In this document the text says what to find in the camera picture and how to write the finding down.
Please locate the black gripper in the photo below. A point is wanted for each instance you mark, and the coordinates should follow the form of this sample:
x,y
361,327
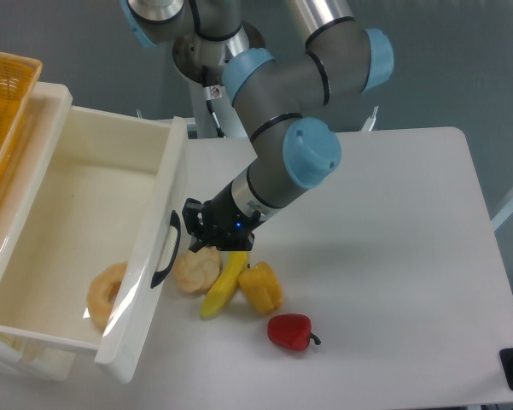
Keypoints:
x,y
220,223

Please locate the white top drawer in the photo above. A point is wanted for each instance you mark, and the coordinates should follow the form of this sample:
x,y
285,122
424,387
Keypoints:
x,y
112,192

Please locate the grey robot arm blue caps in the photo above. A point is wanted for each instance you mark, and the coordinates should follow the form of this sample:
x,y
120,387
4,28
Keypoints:
x,y
294,153

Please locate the white drawer cabinet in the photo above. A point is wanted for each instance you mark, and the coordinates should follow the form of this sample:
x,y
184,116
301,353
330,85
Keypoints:
x,y
46,113

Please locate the round beige bread roll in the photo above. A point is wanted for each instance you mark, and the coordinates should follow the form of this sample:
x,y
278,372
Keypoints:
x,y
196,273

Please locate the yellow banana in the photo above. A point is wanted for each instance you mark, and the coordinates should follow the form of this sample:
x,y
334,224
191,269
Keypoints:
x,y
225,286

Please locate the yellow bell pepper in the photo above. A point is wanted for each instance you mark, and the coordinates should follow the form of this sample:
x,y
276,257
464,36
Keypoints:
x,y
261,288

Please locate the red bell pepper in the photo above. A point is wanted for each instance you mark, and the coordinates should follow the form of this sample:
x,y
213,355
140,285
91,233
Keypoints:
x,y
292,331

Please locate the beige donut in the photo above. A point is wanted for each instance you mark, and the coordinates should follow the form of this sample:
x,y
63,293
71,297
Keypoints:
x,y
102,293

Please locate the orange woven basket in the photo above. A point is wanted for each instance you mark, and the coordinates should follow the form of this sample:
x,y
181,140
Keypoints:
x,y
18,76

